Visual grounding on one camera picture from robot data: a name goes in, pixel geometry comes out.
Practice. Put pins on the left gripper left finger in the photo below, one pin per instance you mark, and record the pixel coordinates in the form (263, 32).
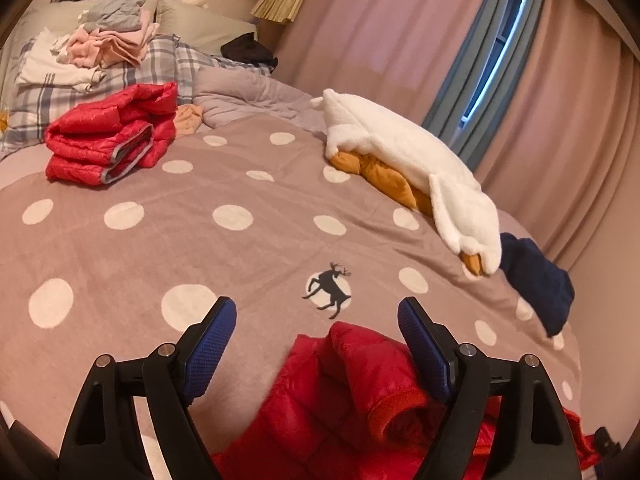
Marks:
(103, 438)

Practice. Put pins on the pink folded clothes pile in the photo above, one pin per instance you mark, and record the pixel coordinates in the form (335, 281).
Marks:
(105, 48)

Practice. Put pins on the black garment on bed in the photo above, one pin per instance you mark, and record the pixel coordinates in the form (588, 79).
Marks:
(246, 49)

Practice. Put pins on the sage green pillow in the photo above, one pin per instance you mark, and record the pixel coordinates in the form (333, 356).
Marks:
(202, 29)

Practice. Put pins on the polka dot brown bedspread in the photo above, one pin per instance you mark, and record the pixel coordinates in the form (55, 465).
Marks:
(252, 212)

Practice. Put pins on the grey lavender quilt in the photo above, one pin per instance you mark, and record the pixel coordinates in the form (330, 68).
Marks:
(229, 95)

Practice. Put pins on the red puffer jacket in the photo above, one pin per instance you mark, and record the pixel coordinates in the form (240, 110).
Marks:
(98, 143)
(348, 405)

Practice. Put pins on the grey folded garment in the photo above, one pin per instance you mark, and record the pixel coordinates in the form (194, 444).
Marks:
(115, 15)

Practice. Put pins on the folded navy garment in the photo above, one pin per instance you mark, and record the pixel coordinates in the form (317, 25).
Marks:
(547, 288)

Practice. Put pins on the grey-blue inner curtain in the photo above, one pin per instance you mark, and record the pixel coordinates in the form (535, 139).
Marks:
(481, 82)

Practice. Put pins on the plaid grey pillow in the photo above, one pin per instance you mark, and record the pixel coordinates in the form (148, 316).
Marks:
(34, 106)

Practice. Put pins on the folded red puffer jacket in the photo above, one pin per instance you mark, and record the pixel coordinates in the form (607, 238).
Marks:
(98, 143)

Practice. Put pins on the pink curtain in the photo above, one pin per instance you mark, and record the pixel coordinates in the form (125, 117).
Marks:
(561, 148)

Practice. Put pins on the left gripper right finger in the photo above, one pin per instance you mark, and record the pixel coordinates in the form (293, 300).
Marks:
(532, 439)

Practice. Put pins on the white plush goose toy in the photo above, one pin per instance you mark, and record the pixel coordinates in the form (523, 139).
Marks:
(415, 169)

